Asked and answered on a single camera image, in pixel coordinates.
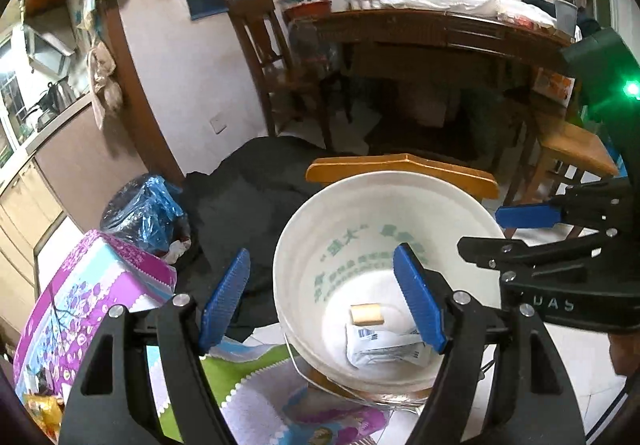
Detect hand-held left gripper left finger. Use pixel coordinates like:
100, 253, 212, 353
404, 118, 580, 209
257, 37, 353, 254
59, 247, 252, 445

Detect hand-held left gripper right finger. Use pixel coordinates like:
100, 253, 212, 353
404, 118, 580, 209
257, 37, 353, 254
392, 242, 586, 445

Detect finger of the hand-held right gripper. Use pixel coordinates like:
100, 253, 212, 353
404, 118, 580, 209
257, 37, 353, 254
457, 231, 608, 280
495, 177, 633, 238

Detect white plastic bucket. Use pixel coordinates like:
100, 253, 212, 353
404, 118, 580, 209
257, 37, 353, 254
272, 170, 503, 403

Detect person's right forearm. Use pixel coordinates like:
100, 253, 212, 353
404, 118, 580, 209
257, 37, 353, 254
585, 332, 640, 445

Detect small brown cardboard piece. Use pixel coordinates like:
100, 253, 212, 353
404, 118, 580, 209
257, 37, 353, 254
350, 304, 385, 326

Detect crumpled white paper wrapper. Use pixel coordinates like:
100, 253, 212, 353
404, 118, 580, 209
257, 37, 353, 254
345, 322, 433, 368

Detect light wooden stool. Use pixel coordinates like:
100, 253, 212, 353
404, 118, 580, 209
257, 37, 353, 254
502, 120, 621, 210

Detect black cloth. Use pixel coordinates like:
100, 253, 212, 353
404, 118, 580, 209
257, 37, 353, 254
177, 136, 361, 341

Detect blue plastic bag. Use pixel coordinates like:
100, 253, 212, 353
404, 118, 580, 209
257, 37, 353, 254
140, 175, 186, 251

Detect light wooden chair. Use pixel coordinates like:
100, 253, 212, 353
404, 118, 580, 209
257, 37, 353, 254
305, 153, 501, 200

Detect purple floral printed tablecloth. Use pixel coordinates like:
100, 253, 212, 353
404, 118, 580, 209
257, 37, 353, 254
12, 230, 391, 445

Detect orange cardboard box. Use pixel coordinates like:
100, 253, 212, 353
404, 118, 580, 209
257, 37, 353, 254
532, 67, 576, 106

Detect metal pail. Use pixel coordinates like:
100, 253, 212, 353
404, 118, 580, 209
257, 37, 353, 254
552, 0, 581, 38

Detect dark wooden table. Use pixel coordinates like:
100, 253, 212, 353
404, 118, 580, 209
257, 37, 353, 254
285, 7, 576, 156

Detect beige kitchen cabinets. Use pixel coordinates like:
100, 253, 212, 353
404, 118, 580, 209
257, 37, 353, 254
0, 90, 96, 351

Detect beige hanging cloth bag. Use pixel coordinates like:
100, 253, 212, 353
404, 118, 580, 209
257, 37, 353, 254
87, 42, 123, 130

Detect dark wooden chair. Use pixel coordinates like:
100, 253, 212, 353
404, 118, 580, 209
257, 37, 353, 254
225, 0, 336, 150

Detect metal kettle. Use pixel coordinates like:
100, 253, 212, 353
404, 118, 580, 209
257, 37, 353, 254
40, 82, 68, 116

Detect kitchen window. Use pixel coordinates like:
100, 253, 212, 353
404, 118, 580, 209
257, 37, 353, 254
0, 35, 31, 166

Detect red plastic basket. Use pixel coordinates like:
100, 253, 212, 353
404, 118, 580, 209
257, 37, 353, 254
277, 0, 333, 20

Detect range hood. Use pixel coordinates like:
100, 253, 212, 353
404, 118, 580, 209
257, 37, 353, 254
22, 22, 73, 76

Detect brown wooden door frame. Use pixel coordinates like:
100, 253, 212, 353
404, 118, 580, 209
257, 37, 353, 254
80, 0, 186, 186

